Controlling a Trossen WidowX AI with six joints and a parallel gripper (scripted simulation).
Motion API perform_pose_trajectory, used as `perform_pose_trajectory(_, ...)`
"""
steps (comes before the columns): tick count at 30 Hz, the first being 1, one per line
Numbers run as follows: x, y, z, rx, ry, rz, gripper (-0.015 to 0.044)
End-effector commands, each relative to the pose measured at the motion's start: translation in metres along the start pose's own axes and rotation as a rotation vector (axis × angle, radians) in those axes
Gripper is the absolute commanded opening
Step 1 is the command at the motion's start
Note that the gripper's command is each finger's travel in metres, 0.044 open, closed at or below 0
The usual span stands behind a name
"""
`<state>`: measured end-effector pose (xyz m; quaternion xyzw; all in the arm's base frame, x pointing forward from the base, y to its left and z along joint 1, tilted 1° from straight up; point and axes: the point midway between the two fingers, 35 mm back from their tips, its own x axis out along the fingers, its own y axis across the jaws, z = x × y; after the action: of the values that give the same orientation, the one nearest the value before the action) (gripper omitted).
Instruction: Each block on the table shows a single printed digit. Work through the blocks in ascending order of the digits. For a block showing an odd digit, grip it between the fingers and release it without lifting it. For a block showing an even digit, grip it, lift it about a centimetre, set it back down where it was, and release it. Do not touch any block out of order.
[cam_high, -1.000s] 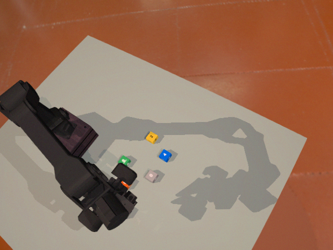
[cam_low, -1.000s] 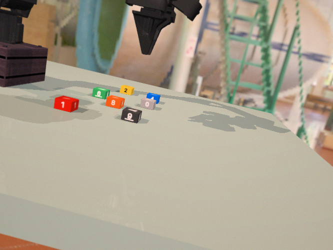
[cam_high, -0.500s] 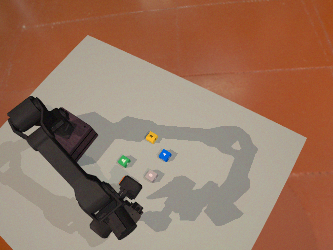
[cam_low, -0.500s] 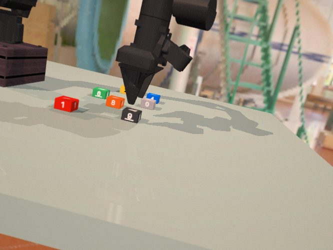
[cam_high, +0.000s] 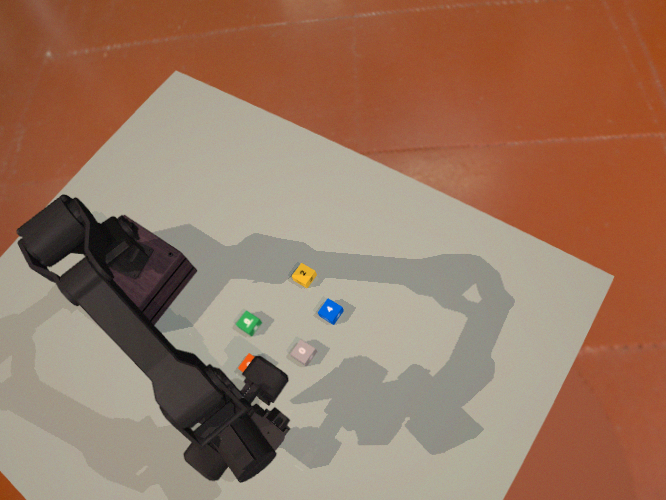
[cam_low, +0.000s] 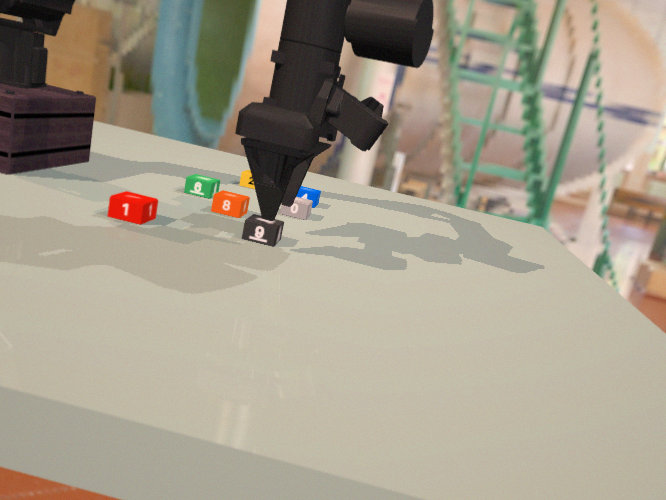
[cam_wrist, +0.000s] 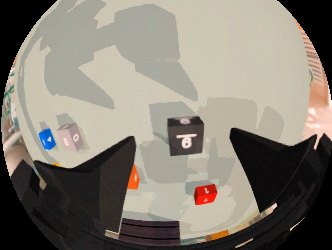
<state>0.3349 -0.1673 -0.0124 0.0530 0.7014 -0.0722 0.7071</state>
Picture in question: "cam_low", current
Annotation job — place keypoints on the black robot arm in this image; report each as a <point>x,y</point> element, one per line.
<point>392,31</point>

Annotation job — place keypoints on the green block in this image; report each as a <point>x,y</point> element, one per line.
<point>202,186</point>

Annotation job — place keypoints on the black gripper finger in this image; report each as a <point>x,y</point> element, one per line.
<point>299,174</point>
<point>271,168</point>

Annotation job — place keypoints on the orange block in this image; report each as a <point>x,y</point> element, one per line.
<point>230,204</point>

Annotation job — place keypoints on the blue block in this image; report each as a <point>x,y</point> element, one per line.
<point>310,194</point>

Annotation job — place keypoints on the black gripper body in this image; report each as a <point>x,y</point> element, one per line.
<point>283,119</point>

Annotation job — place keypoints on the yellow block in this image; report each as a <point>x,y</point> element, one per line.
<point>246,179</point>

